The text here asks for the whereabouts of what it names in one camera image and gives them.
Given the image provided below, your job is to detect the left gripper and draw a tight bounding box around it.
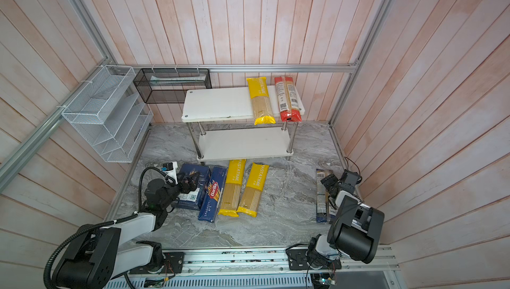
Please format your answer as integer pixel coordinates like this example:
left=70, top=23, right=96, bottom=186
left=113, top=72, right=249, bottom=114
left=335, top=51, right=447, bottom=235
left=161, top=171, right=201, bottom=208

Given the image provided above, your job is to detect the yellow pasta package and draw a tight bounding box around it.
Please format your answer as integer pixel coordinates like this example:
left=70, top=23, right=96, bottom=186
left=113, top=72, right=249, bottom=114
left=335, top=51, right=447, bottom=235
left=237, top=163, right=269, bottom=217
left=247, top=77, right=276, bottom=125
left=219, top=160, right=247, bottom=217

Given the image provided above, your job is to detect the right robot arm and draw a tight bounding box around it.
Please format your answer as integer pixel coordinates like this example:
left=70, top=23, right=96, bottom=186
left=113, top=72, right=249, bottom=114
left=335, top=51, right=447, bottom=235
left=286, top=170, right=385, bottom=270

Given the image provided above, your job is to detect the white wire mesh rack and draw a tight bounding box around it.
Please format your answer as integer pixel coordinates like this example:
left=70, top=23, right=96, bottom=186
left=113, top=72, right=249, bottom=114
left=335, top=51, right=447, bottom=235
left=62, top=66, right=153, bottom=163

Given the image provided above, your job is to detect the brown blue spaghetti package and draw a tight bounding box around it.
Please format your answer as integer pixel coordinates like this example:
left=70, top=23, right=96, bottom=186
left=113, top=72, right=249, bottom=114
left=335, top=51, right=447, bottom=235
left=316, top=168, right=337, bottom=223

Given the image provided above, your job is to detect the white two-tier shelf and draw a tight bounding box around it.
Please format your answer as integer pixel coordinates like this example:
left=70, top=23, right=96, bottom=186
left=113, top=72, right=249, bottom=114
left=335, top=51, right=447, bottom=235
left=181, top=85, right=298, bottom=162

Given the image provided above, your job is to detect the black mesh basket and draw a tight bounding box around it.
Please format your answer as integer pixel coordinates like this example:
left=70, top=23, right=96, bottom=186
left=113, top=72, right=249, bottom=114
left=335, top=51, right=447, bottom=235
left=134, top=67, right=212, bottom=104

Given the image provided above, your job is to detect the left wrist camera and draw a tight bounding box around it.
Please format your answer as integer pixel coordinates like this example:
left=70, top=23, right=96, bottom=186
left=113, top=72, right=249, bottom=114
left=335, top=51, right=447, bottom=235
left=161, top=162, right=178, bottom=186

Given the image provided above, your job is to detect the blue spaghetti bag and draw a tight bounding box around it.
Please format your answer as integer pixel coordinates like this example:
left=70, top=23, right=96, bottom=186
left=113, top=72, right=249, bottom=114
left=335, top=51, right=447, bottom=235
left=198, top=166, right=228, bottom=223

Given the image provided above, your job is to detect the blue Barilla pasta box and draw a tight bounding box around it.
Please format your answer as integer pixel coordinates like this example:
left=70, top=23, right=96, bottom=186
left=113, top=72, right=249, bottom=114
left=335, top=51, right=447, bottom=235
left=173, top=163, right=211, bottom=211

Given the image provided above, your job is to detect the red spaghetti package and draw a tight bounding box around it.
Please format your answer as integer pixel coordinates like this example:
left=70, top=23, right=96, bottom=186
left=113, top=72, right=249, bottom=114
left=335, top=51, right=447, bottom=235
left=275, top=77, right=301, bottom=122

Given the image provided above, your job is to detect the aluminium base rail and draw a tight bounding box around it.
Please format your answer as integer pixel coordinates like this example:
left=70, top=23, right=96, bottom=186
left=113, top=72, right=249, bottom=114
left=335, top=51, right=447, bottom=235
left=105, top=245, right=407, bottom=288

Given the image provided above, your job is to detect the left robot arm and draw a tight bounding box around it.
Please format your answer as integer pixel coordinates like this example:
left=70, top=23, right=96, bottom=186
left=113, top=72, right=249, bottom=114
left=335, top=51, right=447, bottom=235
left=43, top=168, right=208, bottom=288

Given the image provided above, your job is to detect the aluminium frame horizontal bar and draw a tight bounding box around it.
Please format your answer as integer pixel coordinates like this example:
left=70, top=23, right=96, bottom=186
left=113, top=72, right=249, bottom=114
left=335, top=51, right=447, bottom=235
left=130, top=63, right=357, bottom=74

